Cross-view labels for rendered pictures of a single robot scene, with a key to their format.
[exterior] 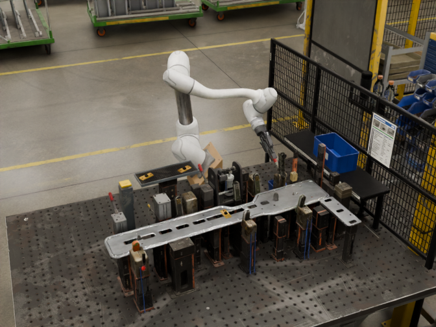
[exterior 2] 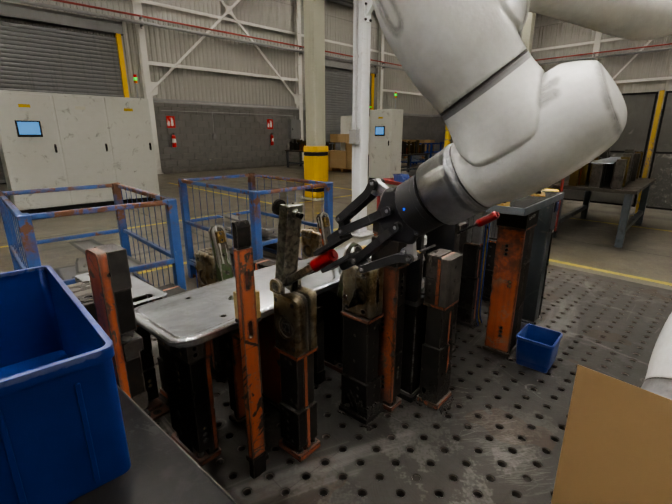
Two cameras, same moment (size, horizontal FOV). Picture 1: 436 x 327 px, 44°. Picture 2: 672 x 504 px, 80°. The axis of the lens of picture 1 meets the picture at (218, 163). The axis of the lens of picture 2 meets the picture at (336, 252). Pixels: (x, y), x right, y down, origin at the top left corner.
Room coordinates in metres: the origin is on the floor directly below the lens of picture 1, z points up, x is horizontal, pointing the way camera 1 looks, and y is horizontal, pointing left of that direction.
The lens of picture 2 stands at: (3.61, -0.59, 1.33)
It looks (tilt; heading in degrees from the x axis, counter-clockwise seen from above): 16 degrees down; 157
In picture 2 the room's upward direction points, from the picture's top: straight up
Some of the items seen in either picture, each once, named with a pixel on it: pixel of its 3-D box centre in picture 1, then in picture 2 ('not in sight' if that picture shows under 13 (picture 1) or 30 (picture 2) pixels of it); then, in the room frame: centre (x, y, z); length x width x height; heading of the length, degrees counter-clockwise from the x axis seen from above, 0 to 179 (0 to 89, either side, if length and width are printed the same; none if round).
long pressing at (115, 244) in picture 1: (223, 216); (373, 249); (2.58, -0.03, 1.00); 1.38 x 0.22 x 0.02; 116
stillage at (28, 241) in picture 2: not in sight; (92, 262); (0.51, -1.12, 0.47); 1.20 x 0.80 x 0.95; 20
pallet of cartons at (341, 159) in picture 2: not in sight; (349, 152); (-10.27, 5.83, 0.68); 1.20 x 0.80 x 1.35; 25
